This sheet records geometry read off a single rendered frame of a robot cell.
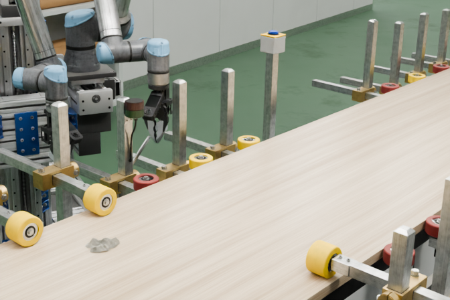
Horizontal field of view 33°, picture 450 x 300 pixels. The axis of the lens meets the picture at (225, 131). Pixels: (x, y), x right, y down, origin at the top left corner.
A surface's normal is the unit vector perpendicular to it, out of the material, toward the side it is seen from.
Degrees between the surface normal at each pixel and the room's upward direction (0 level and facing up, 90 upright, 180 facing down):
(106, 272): 0
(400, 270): 90
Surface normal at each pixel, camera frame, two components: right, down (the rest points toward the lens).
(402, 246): -0.66, 0.23
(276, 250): 0.02, -0.94
